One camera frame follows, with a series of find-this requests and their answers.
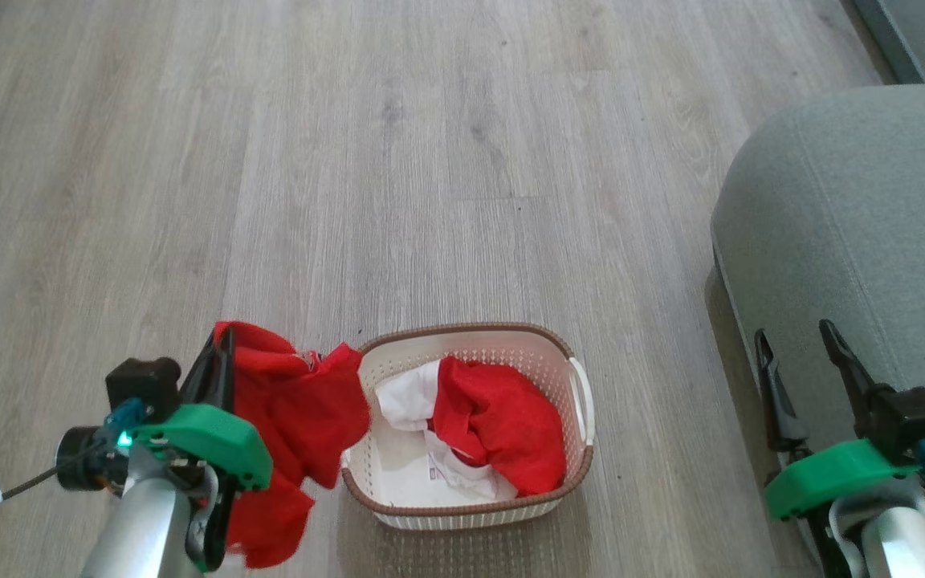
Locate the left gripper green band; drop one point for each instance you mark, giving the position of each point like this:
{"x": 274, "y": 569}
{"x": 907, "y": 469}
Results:
{"x": 213, "y": 437}

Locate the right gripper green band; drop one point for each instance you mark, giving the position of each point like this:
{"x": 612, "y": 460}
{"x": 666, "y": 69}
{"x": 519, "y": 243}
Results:
{"x": 832, "y": 474}

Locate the red garment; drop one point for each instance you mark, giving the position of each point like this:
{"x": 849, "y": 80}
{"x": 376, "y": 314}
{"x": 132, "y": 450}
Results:
{"x": 503, "y": 425}
{"x": 310, "y": 409}

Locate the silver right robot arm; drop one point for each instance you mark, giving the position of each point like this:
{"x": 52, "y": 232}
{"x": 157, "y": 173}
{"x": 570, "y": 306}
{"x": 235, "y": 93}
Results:
{"x": 904, "y": 542}

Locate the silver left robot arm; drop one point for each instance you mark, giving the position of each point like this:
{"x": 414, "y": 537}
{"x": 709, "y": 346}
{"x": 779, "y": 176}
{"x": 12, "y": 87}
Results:
{"x": 137, "y": 530}

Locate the grey fabric sofa seat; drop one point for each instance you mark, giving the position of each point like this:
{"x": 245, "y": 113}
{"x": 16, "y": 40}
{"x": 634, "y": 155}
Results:
{"x": 856, "y": 217}

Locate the white perforated laundry basket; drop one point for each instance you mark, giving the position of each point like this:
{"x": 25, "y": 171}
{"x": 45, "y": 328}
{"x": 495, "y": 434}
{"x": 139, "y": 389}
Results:
{"x": 543, "y": 365}

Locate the white garment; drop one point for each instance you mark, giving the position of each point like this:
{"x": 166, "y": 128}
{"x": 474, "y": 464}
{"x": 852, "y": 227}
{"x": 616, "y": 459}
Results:
{"x": 406, "y": 397}

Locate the paper label sticker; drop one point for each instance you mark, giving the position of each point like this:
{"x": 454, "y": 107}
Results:
{"x": 437, "y": 467}

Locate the grey furniture panel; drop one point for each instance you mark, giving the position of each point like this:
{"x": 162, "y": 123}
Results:
{"x": 924, "y": 36}

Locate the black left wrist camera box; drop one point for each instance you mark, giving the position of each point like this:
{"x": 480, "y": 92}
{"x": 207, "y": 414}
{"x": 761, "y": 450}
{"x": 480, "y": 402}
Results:
{"x": 145, "y": 384}

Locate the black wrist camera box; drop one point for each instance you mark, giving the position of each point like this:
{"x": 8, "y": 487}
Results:
{"x": 145, "y": 384}
{"x": 912, "y": 421}

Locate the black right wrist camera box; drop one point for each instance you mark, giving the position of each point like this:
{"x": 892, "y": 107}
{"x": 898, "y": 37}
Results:
{"x": 912, "y": 421}

